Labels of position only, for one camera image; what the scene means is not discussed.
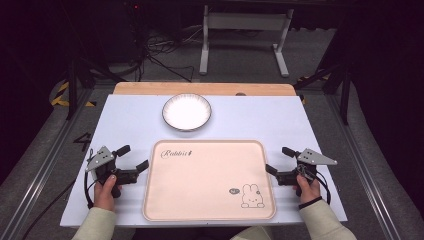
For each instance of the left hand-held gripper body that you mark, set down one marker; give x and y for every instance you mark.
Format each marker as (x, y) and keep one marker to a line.
(106, 166)

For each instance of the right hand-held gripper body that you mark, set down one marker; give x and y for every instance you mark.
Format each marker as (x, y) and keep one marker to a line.
(305, 166)

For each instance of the person's right hand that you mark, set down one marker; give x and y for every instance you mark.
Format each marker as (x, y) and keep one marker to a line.
(308, 190)

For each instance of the person's left hand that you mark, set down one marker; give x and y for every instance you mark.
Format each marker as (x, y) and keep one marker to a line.
(105, 195)

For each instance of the black wristband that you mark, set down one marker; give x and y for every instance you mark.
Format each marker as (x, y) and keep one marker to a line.
(310, 202)

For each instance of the pink rabbit print tray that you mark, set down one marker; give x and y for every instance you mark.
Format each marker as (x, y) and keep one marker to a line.
(206, 181)

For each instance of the white plate with dark rim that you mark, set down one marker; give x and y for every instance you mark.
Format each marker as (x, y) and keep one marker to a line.
(186, 111)

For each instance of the yellow black floor tape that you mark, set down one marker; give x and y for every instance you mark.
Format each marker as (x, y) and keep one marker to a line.
(60, 98)

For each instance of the black tripod stand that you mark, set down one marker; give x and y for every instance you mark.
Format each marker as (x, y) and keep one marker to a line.
(338, 80)
(78, 80)

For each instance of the wooden table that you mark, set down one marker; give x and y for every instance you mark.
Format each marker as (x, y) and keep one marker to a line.
(203, 89)

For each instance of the white metal stand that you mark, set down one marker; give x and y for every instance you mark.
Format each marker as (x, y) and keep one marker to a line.
(245, 21)

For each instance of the metal floor rail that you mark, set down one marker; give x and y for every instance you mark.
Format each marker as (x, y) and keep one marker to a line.
(40, 173)
(363, 166)

